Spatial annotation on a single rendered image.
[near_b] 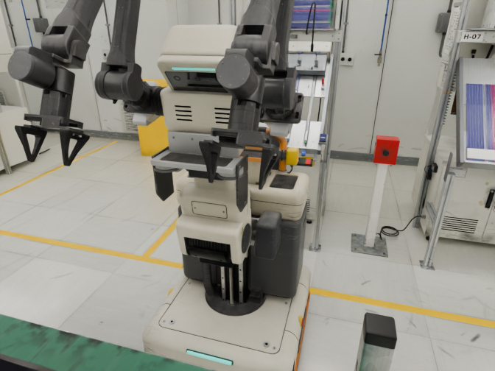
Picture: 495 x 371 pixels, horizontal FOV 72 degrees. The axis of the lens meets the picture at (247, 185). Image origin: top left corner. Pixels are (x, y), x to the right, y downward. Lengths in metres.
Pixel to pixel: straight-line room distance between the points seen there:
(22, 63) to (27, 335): 0.49
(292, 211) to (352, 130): 2.85
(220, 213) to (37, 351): 0.67
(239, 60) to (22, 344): 0.54
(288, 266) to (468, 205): 1.54
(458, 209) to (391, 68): 1.85
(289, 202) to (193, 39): 0.68
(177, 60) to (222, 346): 1.03
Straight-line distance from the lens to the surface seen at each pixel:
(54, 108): 0.84
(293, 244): 1.41
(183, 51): 0.95
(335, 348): 1.85
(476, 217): 2.74
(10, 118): 4.42
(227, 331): 1.49
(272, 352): 1.42
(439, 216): 2.34
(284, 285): 1.54
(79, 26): 0.90
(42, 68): 0.81
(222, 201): 1.09
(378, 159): 2.27
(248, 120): 0.62
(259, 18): 0.70
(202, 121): 1.02
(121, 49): 1.04
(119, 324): 2.00
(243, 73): 0.57
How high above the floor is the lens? 1.37
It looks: 24 degrees down
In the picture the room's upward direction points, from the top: straight up
